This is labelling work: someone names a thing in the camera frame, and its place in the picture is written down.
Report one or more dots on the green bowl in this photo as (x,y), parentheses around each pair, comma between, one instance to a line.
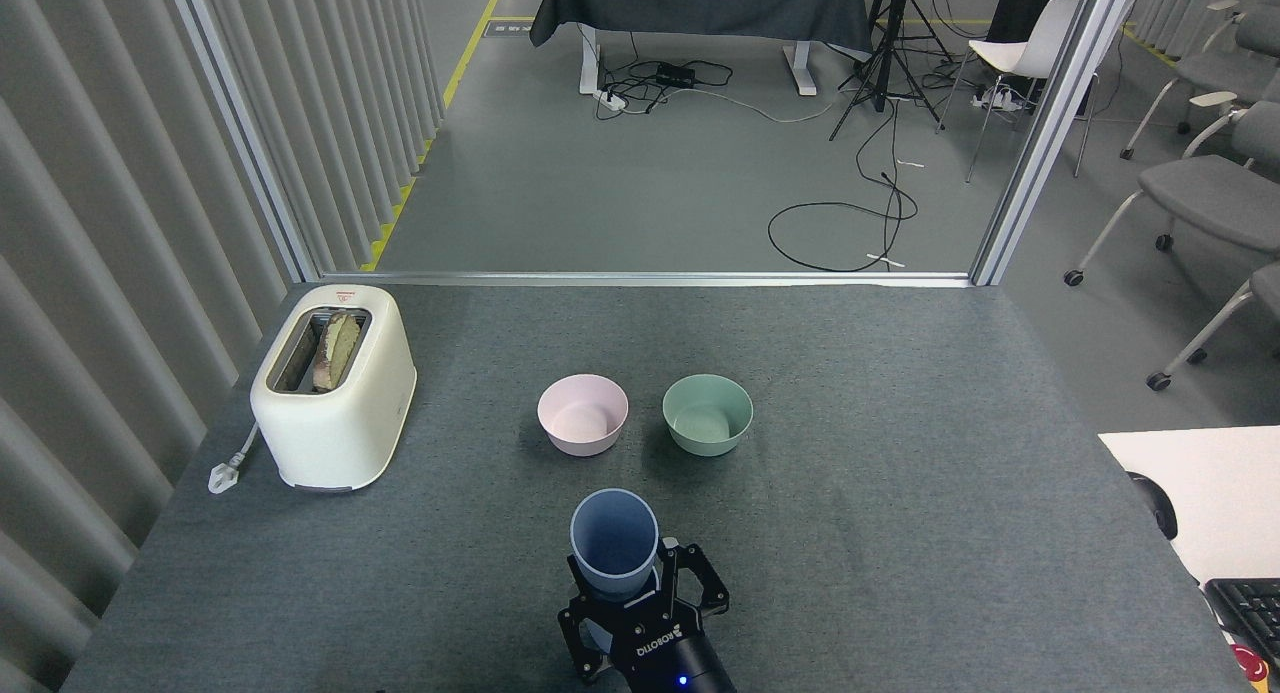
(707,435)

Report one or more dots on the pink bowl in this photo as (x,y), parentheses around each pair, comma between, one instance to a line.
(583,435)

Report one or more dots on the black power adapter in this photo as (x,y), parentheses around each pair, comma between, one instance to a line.
(676,74)

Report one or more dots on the table with dark cloth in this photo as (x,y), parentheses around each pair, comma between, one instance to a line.
(700,3)

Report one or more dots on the black tripod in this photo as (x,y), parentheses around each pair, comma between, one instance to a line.
(880,63)

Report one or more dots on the white plastic chair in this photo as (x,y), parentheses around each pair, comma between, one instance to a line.
(1020,53)

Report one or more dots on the black round device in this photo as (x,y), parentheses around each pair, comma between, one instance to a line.
(1160,508)

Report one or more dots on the silver frame post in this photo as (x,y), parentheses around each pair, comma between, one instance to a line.
(245,133)
(1050,123)

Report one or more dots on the grey office chair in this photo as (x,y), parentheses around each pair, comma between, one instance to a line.
(1215,73)
(1200,198)
(1215,323)

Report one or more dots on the black keyboard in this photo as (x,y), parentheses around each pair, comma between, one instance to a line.
(1250,613)

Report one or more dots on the silver frame rail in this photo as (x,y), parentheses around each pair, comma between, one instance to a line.
(650,279)

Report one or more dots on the cream white toaster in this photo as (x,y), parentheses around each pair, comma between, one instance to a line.
(335,433)

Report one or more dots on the toasted bread slice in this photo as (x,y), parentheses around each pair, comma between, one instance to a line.
(338,348)

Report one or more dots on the white desk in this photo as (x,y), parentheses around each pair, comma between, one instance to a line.
(1215,483)

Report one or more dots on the white power strip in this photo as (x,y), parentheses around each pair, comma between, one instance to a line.
(992,97)
(611,99)

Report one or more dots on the light blue plastic cup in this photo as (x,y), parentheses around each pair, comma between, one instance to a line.
(615,548)

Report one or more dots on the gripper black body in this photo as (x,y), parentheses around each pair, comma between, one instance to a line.
(665,653)

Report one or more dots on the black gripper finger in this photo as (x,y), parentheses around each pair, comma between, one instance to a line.
(572,633)
(705,585)

